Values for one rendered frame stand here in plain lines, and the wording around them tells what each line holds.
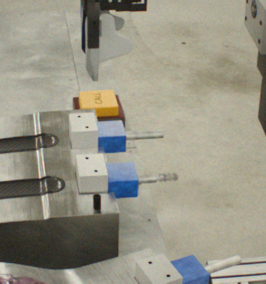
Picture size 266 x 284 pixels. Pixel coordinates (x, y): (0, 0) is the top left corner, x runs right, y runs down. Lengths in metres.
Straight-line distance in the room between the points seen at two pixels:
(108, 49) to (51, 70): 0.50
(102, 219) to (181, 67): 2.38
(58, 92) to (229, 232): 1.10
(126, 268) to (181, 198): 1.59
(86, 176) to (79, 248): 0.09
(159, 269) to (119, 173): 0.17
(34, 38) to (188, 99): 1.51
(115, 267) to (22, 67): 0.67
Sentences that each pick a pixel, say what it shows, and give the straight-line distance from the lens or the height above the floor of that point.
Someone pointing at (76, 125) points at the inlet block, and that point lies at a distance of 1.09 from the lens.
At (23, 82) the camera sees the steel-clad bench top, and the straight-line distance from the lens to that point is 1.46.
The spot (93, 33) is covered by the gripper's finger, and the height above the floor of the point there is 1.07.
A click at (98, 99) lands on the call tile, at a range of 1.32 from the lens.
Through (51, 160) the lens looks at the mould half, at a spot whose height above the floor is 0.89.
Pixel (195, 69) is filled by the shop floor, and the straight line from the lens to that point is 3.31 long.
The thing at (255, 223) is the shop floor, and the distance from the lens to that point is 2.44.
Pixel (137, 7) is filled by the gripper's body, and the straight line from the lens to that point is 0.99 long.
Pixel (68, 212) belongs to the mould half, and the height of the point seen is 0.89.
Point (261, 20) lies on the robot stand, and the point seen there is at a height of 0.96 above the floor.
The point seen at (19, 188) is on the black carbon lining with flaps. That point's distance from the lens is 1.02.
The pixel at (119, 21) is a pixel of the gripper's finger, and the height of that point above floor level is 1.05.
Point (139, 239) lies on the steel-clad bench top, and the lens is 1.07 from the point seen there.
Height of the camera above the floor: 1.47
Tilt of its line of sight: 32 degrees down
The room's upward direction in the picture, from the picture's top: 2 degrees clockwise
